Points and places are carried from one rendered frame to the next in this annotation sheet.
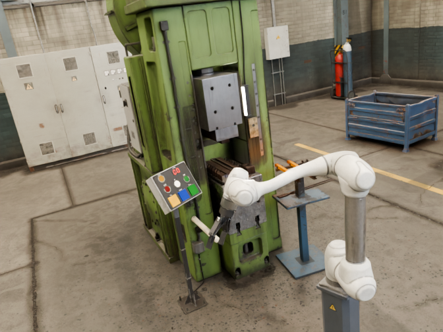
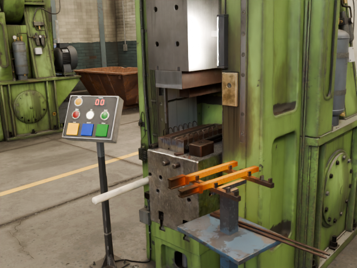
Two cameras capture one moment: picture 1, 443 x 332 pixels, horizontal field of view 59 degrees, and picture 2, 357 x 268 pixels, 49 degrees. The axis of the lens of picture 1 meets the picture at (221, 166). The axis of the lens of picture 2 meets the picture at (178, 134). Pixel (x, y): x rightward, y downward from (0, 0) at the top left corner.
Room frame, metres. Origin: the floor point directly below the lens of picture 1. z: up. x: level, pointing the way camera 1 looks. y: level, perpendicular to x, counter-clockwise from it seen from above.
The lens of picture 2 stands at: (2.21, -2.06, 1.54)
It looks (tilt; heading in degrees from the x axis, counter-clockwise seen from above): 14 degrees down; 67
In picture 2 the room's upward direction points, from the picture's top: 2 degrees counter-clockwise
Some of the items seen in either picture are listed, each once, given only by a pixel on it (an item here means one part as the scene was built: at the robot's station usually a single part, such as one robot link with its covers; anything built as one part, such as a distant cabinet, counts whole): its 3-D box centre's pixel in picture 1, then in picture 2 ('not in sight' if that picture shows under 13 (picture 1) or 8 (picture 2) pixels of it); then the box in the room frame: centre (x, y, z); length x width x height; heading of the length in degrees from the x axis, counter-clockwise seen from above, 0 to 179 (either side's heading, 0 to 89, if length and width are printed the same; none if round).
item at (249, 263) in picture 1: (236, 238); (204, 246); (3.22, -0.04, 0.23); 0.55 x 0.37 x 0.47; 24
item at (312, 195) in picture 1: (300, 196); (229, 233); (3.05, -0.64, 0.66); 0.40 x 0.30 x 0.02; 105
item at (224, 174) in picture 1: (221, 168); (194, 136); (3.19, 0.01, 0.96); 0.42 x 0.20 x 0.09; 24
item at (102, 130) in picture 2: (192, 190); (102, 130); (2.69, 0.24, 1.01); 0.07 x 0.05 x 0.07; 139
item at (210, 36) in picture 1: (200, 36); not in sight; (3.35, 0.03, 2.06); 0.44 x 0.41 x 0.47; 24
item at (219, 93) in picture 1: (215, 98); (197, 31); (3.21, -0.03, 1.57); 0.42 x 0.39 x 0.40; 24
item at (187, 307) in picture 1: (191, 298); (109, 259); (2.70, 0.40, 0.05); 0.22 x 0.22 x 0.09; 24
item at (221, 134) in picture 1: (215, 128); (193, 75); (3.19, 0.01, 1.32); 0.42 x 0.20 x 0.10; 24
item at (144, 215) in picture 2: (198, 246); (146, 215); (2.96, 0.30, 0.36); 0.09 x 0.07 x 0.12; 114
